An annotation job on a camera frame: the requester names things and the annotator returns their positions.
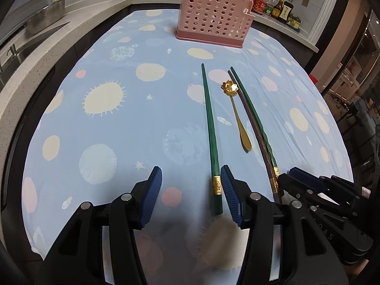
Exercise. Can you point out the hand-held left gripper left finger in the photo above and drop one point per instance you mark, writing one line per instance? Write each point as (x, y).
(151, 196)

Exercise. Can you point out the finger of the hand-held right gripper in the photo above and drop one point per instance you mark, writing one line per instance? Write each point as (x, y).
(294, 188)
(302, 174)

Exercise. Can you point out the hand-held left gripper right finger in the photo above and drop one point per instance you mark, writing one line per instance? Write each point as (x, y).
(231, 196)

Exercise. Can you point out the green gold-banded chopstick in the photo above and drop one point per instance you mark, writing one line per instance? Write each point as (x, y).
(211, 136)
(261, 124)

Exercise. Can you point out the brown gold-banded chopstick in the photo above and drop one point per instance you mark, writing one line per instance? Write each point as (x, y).
(253, 124)

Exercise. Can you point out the golden flower spoon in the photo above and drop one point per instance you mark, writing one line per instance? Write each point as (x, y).
(236, 115)

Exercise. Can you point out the pink perforated utensil basket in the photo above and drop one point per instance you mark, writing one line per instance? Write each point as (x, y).
(207, 20)

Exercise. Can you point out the blue printed tablecloth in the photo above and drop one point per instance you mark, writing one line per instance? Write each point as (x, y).
(118, 142)

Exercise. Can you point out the red bag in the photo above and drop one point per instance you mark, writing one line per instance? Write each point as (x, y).
(314, 78)

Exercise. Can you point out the glass sliding door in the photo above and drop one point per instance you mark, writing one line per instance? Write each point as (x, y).
(356, 80)

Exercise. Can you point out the small dark jars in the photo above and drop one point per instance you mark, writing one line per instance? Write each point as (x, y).
(294, 23)

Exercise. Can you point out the large dark sauce bottle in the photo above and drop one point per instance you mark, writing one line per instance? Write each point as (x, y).
(287, 13)

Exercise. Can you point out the yellow-capped sauce bottle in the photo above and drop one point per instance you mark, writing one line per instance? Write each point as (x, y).
(277, 9)

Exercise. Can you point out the small seasoning can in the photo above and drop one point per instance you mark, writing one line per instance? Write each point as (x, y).
(268, 9)

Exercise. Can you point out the stainless steel sink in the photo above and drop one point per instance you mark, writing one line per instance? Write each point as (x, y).
(23, 46)

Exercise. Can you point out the small sink dispenser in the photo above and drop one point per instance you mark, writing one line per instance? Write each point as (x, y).
(12, 52)

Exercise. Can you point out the grey wall switch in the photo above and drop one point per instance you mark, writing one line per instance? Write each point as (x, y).
(306, 2)

